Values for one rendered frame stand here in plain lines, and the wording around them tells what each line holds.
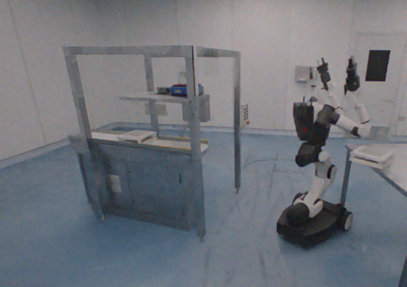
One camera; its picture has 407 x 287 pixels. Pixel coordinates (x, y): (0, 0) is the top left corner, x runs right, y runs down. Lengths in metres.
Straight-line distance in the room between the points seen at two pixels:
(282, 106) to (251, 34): 1.60
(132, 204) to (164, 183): 0.51
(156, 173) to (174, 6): 4.43
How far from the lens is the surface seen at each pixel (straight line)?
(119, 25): 6.84
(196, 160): 2.05
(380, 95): 5.97
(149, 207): 2.71
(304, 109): 2.03
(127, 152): 2.51
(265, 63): 5.68
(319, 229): 2.37
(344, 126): 1.94
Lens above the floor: 1.51
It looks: 19 degrees down
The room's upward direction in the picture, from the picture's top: 1 degrees clockwise
